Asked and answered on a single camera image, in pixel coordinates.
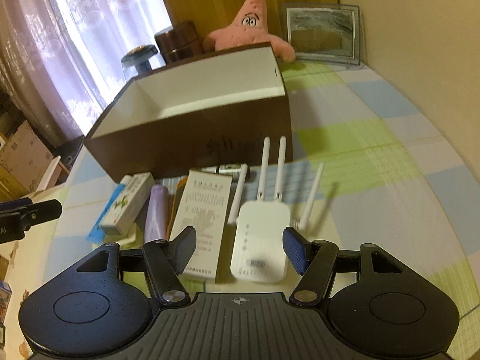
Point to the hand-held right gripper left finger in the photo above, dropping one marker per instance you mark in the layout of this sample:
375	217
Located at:
183	245

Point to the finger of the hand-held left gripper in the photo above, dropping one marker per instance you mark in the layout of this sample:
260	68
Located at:
41	213

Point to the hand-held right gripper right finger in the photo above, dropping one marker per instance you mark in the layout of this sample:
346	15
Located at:
294	249

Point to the orange utility knife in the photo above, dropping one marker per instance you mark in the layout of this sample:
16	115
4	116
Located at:
173	213

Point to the white router with antennas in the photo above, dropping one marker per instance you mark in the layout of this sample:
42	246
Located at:
258	232

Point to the white printed medicine box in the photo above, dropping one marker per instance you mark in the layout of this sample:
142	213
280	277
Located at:
202	202

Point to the cream hair clip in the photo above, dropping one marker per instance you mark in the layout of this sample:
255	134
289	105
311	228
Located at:
131	238

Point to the blue packet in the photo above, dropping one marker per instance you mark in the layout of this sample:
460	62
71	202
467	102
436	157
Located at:
95	234

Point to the small white green box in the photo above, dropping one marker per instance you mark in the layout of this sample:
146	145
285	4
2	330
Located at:
127	202

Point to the brown box with white inside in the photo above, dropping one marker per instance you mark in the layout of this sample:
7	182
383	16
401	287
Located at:
187	135

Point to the purple tube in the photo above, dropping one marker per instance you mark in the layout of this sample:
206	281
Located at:
156	210

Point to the cardboard box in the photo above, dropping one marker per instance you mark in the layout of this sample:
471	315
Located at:
26	153

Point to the small green bottle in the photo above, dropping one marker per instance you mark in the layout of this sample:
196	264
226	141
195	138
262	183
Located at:
230	168

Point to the white lace curtain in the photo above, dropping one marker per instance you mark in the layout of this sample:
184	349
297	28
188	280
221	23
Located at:
56	45

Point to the dark glass jar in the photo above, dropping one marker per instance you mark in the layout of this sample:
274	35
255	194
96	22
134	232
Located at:
138	54

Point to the brown metal canister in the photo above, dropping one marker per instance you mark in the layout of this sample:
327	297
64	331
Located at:
180	41

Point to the pink starfish plush toy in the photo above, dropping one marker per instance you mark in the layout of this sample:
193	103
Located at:
247	30

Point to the glass picture frame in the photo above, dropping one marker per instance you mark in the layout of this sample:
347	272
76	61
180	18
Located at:
318	30

